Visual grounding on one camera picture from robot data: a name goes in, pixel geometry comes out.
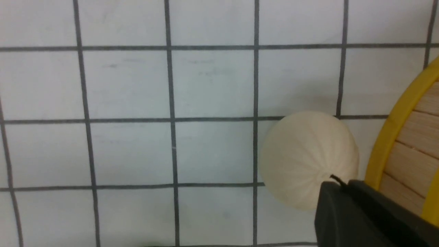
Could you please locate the bamboo steamer tray yellow rim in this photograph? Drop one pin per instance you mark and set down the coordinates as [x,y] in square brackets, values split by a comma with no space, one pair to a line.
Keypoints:
[403,165]

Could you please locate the beige bun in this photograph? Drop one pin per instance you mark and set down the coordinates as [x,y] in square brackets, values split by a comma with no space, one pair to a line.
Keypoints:
[302,151]

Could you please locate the white grid tablecloth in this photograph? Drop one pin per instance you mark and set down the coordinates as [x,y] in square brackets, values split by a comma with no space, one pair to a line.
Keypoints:
[132,123]

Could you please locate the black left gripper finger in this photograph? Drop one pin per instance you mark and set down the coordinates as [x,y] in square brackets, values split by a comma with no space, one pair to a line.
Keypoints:
[355,215]

